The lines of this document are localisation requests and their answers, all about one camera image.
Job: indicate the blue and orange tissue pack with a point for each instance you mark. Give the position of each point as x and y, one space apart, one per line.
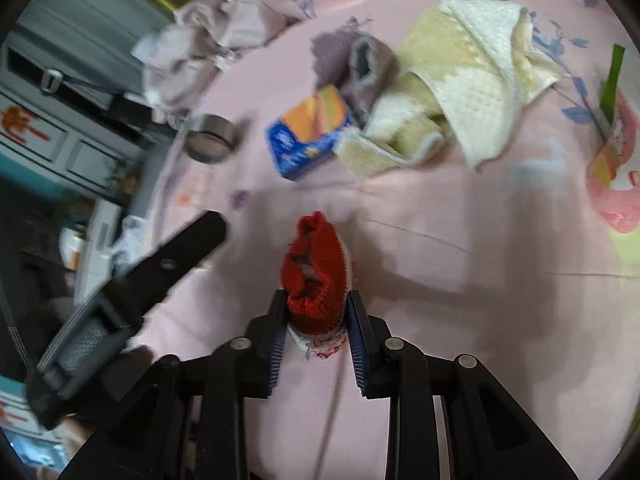
300 135

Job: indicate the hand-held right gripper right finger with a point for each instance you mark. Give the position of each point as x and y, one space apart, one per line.
359 345

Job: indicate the grey cabinet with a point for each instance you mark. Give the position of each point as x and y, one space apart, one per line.
75 150

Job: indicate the white low table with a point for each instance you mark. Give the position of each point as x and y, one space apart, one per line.
100 240

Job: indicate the potted plant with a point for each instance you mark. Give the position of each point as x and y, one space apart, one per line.
120 177

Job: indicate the cream and white towel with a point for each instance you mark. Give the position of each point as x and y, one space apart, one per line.
475 50

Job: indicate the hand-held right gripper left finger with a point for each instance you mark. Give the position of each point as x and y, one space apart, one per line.
277 345

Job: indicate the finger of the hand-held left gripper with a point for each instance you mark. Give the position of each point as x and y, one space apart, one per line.
175 260

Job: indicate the red knot decoration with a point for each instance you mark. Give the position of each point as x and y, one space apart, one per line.
15 122

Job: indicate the grey curtain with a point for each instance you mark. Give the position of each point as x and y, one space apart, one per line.
90 25

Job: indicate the round metal tin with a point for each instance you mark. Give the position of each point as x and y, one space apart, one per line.
215 132

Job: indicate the pink plastic bottle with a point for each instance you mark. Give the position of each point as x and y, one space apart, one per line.
620 200

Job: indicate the white plastic bag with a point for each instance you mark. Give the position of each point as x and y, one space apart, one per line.
130 240

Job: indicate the crumpled beige cloth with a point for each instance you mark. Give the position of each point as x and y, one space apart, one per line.
200 30

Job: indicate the green box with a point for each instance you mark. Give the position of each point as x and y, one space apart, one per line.
612 85

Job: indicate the purple knit sock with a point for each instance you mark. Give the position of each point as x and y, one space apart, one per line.
335 55

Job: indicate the red and white knit sock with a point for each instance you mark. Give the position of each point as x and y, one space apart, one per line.
312 305

